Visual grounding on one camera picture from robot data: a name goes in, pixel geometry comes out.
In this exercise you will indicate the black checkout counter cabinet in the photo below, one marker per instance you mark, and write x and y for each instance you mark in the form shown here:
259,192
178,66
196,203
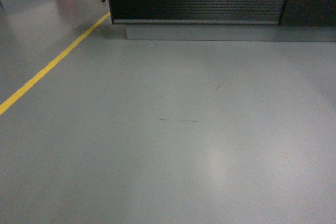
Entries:
226,20

